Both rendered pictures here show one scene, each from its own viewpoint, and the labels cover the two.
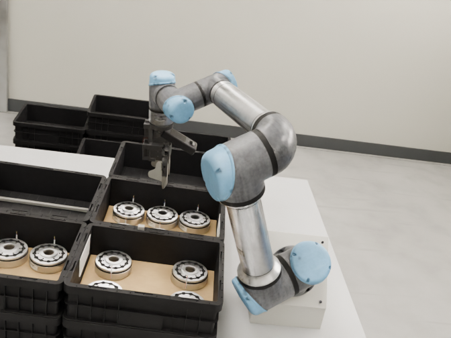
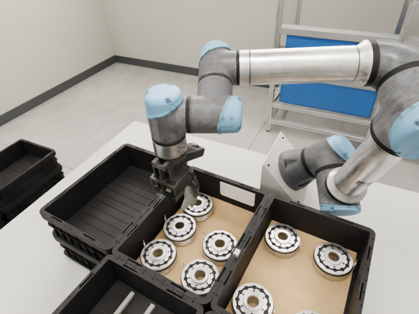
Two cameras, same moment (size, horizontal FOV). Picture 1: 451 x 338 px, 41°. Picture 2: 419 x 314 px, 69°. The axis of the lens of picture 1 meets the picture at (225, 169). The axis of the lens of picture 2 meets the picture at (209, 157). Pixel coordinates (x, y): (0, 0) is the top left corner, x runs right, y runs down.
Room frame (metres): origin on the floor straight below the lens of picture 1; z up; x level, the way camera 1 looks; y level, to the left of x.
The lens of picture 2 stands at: (1.28, 0.61, 1.62)
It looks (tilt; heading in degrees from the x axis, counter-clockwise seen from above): 39 degrees down; 305
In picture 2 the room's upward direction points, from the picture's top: 3 degrees counter-clockwise
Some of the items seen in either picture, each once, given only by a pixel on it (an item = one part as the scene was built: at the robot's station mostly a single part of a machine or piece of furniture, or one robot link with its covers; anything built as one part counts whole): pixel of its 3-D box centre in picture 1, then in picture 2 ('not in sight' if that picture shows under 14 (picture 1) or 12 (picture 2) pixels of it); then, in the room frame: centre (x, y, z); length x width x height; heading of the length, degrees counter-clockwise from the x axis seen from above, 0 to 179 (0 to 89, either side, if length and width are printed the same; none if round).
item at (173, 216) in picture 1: (162, 214); (179, 226); (1.72, 0.18, 0.86); 0.10 x 0.10 x 0.01
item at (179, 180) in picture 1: (169, 180); (123, 199); (1.95, 0.19, 0.87); 0.40 x 0.30 x 0.11; 94
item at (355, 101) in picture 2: not in sight; (328, 77); (1.76, -1.70, 0.60); 0.72 x 0.03 x 0.56; 7
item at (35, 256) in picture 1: (48, 254); not in sight; (1.40, 0.45, 0.86); 0.10 x 0.10 x 0.01
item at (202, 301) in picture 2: (162, 208); (197, 222); (1.65, 0.18, 0.92); 0.40 x 0.30 x 0.02; 94
